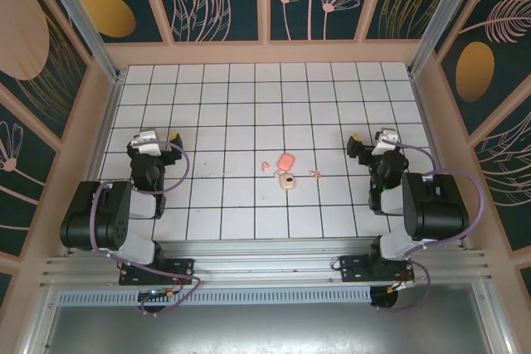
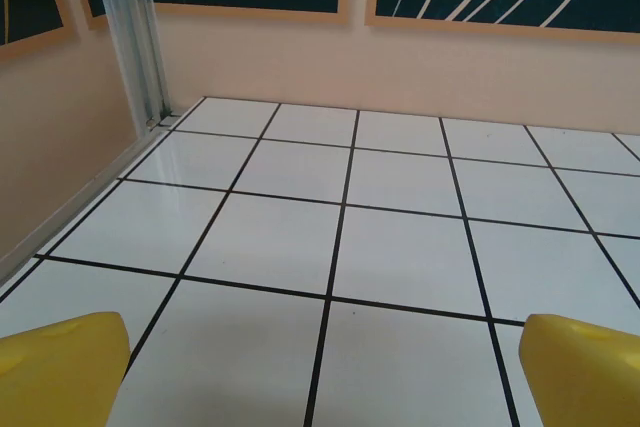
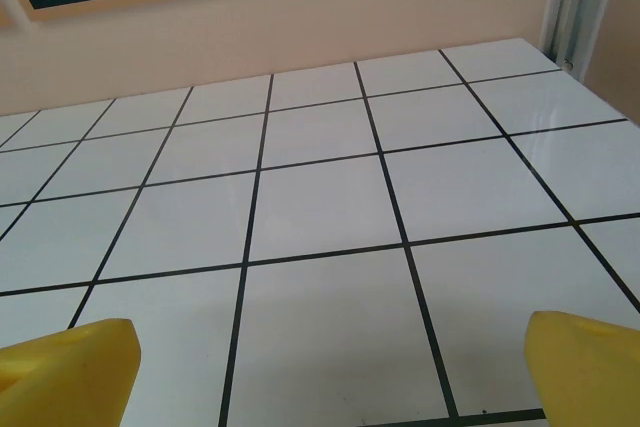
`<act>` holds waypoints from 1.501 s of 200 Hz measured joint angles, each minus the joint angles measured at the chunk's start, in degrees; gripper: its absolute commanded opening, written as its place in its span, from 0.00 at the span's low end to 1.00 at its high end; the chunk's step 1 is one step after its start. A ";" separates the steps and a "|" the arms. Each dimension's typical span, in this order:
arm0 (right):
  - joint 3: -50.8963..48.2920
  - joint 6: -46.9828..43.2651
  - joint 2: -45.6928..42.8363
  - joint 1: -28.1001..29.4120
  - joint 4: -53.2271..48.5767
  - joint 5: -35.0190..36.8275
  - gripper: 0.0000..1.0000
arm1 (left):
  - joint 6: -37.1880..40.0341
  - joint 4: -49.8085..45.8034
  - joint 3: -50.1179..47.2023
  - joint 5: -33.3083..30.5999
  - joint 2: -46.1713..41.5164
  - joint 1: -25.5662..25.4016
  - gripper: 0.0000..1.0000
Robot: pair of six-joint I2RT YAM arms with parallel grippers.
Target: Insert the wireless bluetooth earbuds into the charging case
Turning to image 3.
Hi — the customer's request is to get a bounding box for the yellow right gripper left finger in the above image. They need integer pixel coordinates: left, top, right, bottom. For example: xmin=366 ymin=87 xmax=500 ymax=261
xmin=0 ymin=317 xmax=142 ymax=427

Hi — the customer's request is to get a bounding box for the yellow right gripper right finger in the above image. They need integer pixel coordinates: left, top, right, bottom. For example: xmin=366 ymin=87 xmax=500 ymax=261
xmin=524 ymin=310 xmax=640 ymax=427

